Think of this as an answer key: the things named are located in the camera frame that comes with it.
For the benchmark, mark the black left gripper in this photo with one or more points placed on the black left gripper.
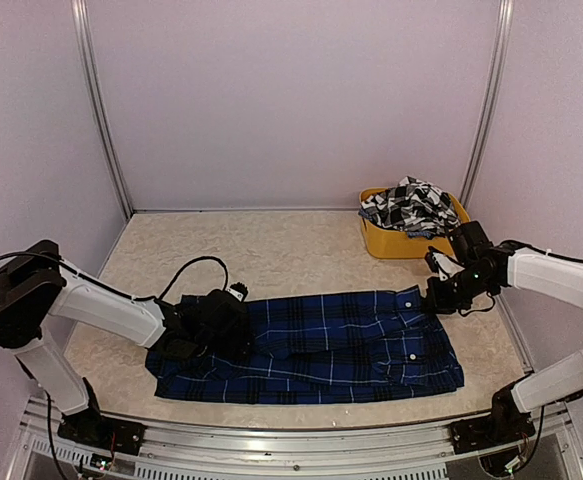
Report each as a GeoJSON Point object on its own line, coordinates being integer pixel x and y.
{"type": "Point", "coordinates": [231, 350]}

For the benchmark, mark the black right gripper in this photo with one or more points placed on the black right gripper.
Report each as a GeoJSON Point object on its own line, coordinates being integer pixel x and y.
{"type": "Point", "coordinates": [437, 300]}

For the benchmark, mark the blue plaid long sleeve shirt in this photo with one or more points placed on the blue plaid long sleeve shirt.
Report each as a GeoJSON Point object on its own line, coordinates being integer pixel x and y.
{"type": "Point", "coordinates": [354, 347]}

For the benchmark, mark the yellow plastic basket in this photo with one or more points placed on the yellow plastic basket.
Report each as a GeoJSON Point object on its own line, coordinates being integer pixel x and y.
{"type": "Point", "coordinates": [387, 244]}

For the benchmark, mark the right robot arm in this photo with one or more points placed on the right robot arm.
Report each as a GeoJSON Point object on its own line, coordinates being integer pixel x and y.
{"type": "Point", "coordinates": [478, 266]}

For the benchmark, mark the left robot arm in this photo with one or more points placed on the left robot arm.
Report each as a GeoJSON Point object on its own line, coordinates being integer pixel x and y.
{"type": "Point", "coordinates": [38, 284]}

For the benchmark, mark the black white plaid shirt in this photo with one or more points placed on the black white plaid shirt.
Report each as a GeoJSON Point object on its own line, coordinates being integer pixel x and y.
{"type": "Point", "coordinates": [415, 207]}

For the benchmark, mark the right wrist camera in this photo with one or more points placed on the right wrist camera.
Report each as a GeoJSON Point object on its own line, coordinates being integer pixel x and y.
{"type": "Point", "coordinates": [442, 264]}

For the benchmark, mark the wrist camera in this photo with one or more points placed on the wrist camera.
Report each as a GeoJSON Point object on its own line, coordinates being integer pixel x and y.
{"type": "Point", "coordinates": [238, 290]}
{"type": "Point", "coordinates": [442, 264]}

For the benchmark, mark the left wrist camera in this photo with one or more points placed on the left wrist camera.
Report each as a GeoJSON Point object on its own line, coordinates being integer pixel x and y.
{"type": "Point", "coordinates": [238, 290]}

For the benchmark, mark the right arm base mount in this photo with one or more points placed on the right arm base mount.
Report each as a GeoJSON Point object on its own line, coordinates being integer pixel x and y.
{"type": "Point", "coordinates": [503, 424]}

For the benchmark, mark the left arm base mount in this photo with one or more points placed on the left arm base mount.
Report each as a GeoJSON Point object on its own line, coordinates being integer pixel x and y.
{"type": "Point", "coordinates": [92, 428]}

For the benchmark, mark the front aluminium rail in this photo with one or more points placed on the front aluminium rail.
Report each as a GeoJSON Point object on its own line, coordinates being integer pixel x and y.
{"type": "Point", "coordinates": [172, 450]}

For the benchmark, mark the right aluminium frame post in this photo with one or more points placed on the right aluminium frame post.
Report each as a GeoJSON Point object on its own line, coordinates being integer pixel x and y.
{"type": "Point", "coordinates": [489, 103]}

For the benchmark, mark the aluminium frame post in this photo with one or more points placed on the aluminium frame post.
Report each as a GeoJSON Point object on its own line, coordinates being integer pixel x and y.
{"type": "Point", "coordinates": [489, 103]}
{"type": "Point", "coordinates": [80, 14]}

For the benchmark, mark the left aluminium frame post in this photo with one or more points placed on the left aluminium frame post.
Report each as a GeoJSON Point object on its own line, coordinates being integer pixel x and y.
{"type": "Point", "coordinates": [80, 14]}

